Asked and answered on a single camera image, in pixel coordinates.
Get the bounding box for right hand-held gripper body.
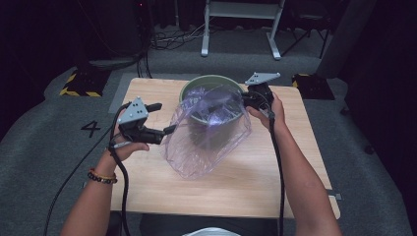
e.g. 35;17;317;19
241;72;282;113

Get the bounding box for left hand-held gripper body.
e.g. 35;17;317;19
116;95;165;146

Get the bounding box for green round bin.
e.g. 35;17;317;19
178;74;248;147

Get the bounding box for purple transparent plastic bag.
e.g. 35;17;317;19
161;84;253;181

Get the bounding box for person's right hand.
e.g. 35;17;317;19
245;91;288;134

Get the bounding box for person's left hand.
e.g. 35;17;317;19
103;109;150;168

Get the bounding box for black yellow striped floor ramp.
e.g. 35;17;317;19
59;68;111;98
291;73;336;101

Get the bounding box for black chair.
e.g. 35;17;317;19
280;0;332;60

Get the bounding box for person's dark trousers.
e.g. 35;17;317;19
140;213;280;236

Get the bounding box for grey pillar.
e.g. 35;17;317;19
316;0;379;80

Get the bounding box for person's white shirt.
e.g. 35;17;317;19
182;226;242;236

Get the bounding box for orange cord bracelet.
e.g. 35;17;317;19
89;167;118;181

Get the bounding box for tangle of floor cables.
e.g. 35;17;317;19
149;22;210;52

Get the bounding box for dark beaded bracelet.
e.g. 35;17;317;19
87;171;119;185

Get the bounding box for thick black left gripper cable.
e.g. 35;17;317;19
108;101;133;236

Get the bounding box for white metal stand frame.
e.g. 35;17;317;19
200;0;286;61

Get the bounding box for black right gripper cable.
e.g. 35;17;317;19
266;110;287;236

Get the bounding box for thin black cable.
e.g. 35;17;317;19
43;126;114;236

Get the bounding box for small grey table bracket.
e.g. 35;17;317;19
327;189;343;202

